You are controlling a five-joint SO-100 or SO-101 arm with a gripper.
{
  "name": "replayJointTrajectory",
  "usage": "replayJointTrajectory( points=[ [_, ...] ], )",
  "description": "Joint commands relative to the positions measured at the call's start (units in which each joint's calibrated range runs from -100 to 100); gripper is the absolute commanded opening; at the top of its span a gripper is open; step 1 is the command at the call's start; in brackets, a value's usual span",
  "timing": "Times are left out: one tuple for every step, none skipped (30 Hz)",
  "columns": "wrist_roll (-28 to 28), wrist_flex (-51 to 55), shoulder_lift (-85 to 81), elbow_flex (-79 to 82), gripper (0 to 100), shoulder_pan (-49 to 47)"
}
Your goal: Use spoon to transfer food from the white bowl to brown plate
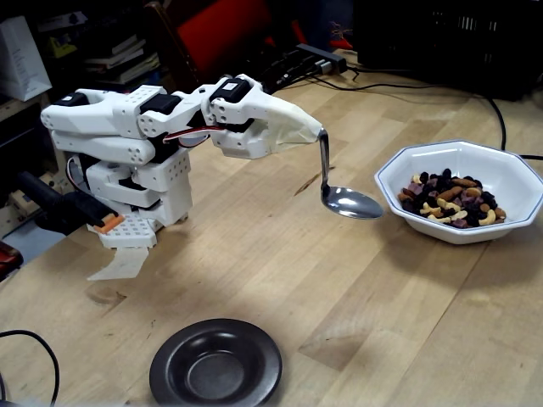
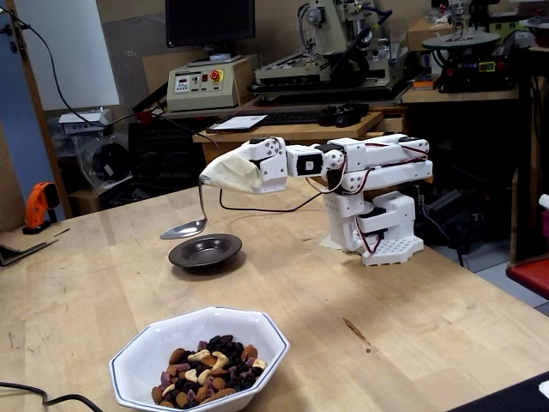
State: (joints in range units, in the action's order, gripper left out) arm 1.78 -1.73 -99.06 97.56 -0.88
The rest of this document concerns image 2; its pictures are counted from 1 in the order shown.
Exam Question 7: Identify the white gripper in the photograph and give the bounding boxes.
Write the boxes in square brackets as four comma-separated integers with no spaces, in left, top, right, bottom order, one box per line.
[200,136,287,195]

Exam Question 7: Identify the bent metal spoon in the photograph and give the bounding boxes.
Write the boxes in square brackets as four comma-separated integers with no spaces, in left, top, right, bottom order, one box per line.
[160,174,210,240]

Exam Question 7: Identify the white octagonal bowl blue rim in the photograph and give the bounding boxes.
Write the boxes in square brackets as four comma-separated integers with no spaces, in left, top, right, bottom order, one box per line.
[109,306,291,412]

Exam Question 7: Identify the nut and raisin mix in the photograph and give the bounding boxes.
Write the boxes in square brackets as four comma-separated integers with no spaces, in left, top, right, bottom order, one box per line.
[151,334,268,409]

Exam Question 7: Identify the brown plate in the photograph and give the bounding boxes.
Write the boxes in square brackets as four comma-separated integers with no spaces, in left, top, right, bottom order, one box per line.
[168,233,244,270]

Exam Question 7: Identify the tablet with white screen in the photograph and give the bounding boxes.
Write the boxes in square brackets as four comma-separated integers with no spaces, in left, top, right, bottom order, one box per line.
[206,113,269,133]

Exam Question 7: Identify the wooden desk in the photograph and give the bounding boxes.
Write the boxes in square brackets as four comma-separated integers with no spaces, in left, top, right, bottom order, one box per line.
[192,110,408,190]

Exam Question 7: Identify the black plastic crate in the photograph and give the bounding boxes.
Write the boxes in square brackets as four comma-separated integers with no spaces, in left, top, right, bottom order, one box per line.
[128,122,207,185]

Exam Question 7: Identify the black keyboard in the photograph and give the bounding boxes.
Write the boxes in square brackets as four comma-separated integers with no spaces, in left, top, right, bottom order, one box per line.
[256,109,327,126]

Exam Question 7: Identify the beige control box red button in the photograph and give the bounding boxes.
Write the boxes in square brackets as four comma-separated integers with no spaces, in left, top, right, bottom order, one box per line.
[166,54,254,112]

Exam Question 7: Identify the black computer mouse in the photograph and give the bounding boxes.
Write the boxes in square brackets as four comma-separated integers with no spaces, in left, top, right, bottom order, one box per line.
[334,109,365,129]

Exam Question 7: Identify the clear plastic bag black item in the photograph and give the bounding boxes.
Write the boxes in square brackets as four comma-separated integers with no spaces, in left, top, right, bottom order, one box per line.
[72,132,134,190]

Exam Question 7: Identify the black computer monitor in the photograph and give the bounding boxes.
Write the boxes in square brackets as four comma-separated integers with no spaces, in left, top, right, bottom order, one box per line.
[165,0,256,65]

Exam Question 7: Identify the white power strip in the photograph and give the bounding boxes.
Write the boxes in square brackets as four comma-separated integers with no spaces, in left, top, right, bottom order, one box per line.
[57,109,113,135]

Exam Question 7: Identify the beige milling machine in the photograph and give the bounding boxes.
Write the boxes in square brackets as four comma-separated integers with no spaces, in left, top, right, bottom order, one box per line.
[250,0,413,102]

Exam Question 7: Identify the orange and black tool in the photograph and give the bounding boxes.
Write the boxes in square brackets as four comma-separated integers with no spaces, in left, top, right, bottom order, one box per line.
[21,181,61,235]

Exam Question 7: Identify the white board panel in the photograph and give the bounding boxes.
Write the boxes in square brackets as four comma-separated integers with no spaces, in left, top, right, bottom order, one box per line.
[15,0,121,112]

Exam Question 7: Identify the flat cardboard pieces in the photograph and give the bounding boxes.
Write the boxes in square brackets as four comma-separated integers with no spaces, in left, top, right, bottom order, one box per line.
[0,227,70,267]

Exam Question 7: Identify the brown cardboard box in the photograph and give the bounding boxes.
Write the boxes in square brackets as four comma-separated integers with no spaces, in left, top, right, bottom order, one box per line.
[406,16,455,52]

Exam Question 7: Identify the wooden workbench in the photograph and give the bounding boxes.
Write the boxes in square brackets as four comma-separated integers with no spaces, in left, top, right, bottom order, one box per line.
[401,83,522,104]

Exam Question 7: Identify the black scroll saw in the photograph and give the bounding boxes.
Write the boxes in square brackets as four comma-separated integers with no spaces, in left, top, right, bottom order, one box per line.
[422,32,518,94]

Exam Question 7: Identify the red padded chair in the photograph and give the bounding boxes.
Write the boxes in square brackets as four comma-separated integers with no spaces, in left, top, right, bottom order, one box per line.
[505,256,549,301]

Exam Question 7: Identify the large black box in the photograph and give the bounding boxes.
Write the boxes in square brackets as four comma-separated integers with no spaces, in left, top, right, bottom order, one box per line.
[448,371,549,412]

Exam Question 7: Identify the black cable to robot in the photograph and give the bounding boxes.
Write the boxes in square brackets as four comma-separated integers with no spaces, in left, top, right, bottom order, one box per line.
[154,112,323,214]

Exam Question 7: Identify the wooden post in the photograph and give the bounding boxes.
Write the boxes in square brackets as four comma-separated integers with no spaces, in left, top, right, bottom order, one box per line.
[6,0,74,220]

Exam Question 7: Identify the thin black hanging cable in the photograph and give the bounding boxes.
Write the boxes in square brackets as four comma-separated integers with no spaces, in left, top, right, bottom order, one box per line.
[0,6,149,128]

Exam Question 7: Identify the thick black cable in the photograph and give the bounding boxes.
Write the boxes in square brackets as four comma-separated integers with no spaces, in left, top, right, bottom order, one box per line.
[0,380,104,412]

